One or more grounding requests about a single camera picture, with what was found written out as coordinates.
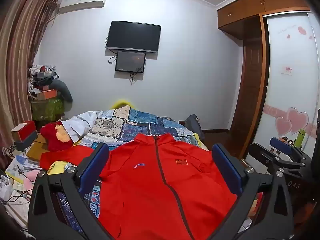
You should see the wooden door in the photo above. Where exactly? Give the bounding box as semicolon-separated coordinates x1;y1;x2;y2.
229;17;269;159

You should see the yellow printed cloth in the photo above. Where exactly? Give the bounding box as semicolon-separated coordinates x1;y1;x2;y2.
47;161;75;175

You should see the red box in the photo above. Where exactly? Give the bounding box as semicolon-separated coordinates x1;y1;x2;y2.
11;121;38;142

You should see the pink soft item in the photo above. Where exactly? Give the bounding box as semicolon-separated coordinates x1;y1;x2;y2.
24;170;45;188

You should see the pile of clothes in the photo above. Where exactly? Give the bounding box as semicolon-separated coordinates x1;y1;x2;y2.
27;64;60;98

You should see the red plush toy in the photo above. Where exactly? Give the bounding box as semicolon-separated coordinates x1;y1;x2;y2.
40;122;73;152

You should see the striped brown curtain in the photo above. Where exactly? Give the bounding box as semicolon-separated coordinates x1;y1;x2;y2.
0;0;59;170

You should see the small black wall monitor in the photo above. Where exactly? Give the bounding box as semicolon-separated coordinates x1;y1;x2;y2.
115;50;147;73

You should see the pile of papers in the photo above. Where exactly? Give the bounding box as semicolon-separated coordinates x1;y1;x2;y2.
0;152;43;205

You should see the green patterned cloth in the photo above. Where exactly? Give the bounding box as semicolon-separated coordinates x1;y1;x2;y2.
30;96;65;122

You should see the grey long pillow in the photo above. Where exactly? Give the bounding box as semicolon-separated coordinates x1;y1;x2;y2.
51;79;73;103

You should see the blue patchwork blanket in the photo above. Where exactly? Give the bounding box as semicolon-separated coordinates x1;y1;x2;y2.
54;105;208;235

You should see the orange box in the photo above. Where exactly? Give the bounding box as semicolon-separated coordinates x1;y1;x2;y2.
37;89;58;100

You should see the grey box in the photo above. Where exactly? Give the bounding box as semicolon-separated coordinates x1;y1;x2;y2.
14;131;38;152

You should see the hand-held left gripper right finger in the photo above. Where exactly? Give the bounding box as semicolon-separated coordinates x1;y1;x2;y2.
207;143;295;240

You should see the white air conditioner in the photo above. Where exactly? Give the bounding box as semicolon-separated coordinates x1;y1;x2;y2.
58;0;108;13

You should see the red zip jacket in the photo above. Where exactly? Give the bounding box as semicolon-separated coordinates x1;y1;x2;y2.
40;133;250;240

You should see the white cloth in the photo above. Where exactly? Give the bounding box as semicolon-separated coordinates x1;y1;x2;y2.
61;110;105;142

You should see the yellow fluffy pillow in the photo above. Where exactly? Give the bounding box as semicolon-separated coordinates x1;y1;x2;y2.
111;99;133;109

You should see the dark grey bag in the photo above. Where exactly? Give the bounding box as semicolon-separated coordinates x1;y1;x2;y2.
184;114;200;133

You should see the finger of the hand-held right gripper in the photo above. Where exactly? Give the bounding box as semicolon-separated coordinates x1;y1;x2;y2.
249;143;305;175
270;137;312;166

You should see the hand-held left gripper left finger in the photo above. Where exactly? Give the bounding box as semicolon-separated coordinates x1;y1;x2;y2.
27;142;118;240

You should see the brown cardboard box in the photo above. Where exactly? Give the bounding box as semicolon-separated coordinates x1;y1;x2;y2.
26;140;48;160

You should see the green bottle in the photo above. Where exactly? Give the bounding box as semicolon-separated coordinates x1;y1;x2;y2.
294;129;306;148

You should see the black wall television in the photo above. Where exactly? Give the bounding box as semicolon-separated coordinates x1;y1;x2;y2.
106;21;162;53

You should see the wooden overhead cabinet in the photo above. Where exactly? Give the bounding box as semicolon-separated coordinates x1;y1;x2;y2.
217;0;310;39

